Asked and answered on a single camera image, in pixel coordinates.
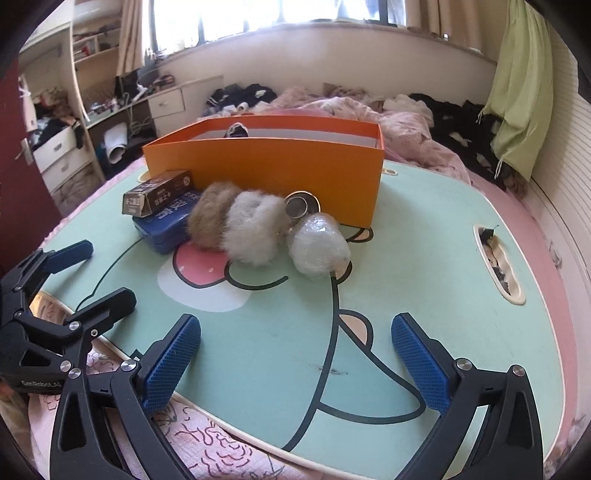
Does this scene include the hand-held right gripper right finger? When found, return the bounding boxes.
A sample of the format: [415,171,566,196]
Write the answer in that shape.
[390,313,544,480]

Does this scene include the green cartoon desktop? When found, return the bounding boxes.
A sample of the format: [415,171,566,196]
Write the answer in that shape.
[39,159,573,467]

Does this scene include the dark red door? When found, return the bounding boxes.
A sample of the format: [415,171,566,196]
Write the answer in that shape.
[0,60,63,278]

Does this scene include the silver metal key ring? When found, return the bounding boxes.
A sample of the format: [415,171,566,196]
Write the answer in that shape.
[283,190,321,221]

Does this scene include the white bookshelf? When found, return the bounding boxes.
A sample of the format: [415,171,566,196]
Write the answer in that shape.
[18,18,121,130]

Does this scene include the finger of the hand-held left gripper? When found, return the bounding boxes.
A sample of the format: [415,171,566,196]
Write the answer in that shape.
[0,240,94,315]
[65,287,138,341]

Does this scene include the pink bed sheet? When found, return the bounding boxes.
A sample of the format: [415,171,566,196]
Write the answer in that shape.
[471,175,583,416]

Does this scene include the beige curtain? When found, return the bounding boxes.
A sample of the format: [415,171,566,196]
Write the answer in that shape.
[115,0,155,77]

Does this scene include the rolled white paper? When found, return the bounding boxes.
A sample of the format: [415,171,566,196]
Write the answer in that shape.
[102,124,127,167]

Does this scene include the white garment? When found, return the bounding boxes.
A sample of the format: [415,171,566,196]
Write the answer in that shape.
[383,95,432,125]

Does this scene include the pile of black clothes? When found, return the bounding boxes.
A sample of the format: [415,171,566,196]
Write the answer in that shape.
[409,92,513,185]

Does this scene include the blue tin box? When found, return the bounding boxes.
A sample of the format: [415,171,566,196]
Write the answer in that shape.
[132,188,201,254]

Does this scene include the white fluffy fur ball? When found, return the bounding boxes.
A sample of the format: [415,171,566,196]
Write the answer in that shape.
[221,189,293,267]

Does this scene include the clear plastic ball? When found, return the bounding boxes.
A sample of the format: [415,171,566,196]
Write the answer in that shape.
[287,211,352,278]

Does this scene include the window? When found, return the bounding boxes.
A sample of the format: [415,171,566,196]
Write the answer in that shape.
[148,0,485,51]

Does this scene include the white desk with drawers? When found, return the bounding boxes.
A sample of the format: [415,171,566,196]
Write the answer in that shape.
[83,76,225,139]

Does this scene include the small brown box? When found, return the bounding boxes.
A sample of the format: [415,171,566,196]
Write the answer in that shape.
[122,170,194,217]

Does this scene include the orange cardboard box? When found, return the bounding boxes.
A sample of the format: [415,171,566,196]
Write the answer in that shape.
[142,115,386,229]

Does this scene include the black and white striped clothes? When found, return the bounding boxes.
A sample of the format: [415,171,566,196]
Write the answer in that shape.
[205,83,278,116]

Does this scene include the white drawer cabinet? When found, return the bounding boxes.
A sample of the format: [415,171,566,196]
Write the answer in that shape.
[32,124,105,192]

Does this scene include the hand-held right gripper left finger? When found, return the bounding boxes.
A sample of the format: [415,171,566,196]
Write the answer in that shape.
[48,314,202,480]

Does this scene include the light green hanging cloth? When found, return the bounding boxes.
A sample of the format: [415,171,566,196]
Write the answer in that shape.
[482,0,555,183]

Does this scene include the brown fluffy fur ball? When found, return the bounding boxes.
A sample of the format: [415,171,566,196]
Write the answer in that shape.
[187,181,241,252]

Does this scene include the crumpled wrappers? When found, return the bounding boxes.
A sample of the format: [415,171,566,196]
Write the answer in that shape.
[480,226,515,294]

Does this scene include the pink floral quilt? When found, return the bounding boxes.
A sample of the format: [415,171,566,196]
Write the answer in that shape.
[268,85,472,185]

